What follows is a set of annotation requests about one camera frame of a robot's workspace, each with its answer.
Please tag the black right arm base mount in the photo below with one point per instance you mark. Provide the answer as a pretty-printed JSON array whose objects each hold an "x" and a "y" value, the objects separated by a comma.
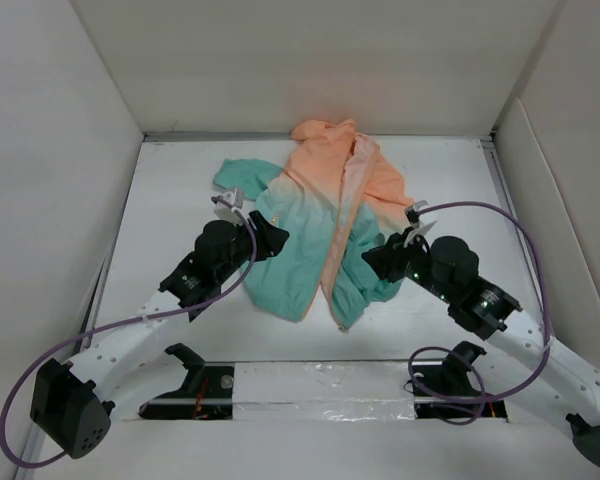
[{"x": 450, "y": 375}]

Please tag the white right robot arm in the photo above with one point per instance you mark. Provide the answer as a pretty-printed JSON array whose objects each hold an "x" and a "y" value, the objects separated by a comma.
[{"x": 566, "y": 391}]

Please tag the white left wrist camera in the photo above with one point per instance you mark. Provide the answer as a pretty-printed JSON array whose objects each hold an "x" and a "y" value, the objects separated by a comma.
[{"x": 228, "y": 204}]

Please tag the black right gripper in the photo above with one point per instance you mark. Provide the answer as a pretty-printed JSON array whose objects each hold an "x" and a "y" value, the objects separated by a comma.
[{"x": 385, "y": 260}]

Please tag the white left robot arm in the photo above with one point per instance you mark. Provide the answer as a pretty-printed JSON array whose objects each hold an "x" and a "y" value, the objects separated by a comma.
[{"x": 76, "y": 402}]

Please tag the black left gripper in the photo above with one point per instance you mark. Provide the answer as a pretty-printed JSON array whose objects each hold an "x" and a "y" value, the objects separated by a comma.
[{"x": 269, "y": 239}]

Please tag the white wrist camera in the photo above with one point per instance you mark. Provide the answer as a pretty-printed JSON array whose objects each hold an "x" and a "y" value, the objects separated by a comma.
[
  {"x": 228, "y": 204},
  {"x": 417, "y": 224}
]

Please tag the orange and teal gradient jacket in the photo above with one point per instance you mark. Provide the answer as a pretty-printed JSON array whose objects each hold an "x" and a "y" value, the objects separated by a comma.
[{"x": 337, "y": 197}]

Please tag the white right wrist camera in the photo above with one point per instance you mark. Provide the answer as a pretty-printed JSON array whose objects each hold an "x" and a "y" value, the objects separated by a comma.
[{"x": 417, "y": 224}]

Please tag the clear plastic taped strip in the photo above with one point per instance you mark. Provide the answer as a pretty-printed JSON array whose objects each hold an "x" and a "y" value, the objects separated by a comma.
[{"x": 354, "y": 391}]

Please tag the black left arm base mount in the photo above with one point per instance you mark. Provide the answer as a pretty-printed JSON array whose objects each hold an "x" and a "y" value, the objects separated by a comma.
[{"x": 204, "y": 395}]

